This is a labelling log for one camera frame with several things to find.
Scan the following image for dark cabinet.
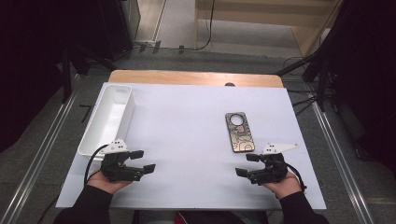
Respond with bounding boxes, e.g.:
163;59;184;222
96;0;142;62

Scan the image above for light wooden shelf frame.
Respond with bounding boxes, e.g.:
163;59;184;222
194;0;344;59

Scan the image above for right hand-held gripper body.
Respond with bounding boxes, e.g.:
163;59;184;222
247;142;300;187

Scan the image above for black metal stand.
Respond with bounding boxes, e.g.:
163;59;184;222
60;43;116;105
275;31;340;113

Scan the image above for white table board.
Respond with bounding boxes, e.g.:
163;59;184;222
55;82;327;211

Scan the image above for aluminium floor rail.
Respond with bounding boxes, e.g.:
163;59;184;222
311;102;375;224
0;74;78;224

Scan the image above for hand-held gripper black cable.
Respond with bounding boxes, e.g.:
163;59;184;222
284;161;308;191
83;143;110;188

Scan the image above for person's right hand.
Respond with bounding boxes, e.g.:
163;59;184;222
262;171;303;200

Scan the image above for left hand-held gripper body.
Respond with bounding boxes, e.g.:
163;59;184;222
98;138;146;183

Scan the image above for black floor cables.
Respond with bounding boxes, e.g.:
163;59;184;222
283;55;325;117

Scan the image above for left hand-held gripper black cable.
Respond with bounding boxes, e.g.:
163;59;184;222
83;143;110;188

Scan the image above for person's left hand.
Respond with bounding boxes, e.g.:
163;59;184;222
86;169;132;195

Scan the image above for thin black floor cable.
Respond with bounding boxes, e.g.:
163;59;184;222
36;195;61;224

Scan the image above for patterned phone case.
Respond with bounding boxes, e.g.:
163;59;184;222
224;111;256;154

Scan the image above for dark curtain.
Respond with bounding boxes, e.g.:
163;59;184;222
326;0;396;172
0;0;104;153

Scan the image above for black hanging cable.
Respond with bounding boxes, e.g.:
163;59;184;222
197;0;216;50

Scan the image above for white plastic bin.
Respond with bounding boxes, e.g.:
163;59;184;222
78;84;135;162

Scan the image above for wooden table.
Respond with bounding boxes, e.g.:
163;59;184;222
107;69;284;89

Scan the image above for right hand-held gripper black cable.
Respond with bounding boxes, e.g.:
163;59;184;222
284;161;308;191

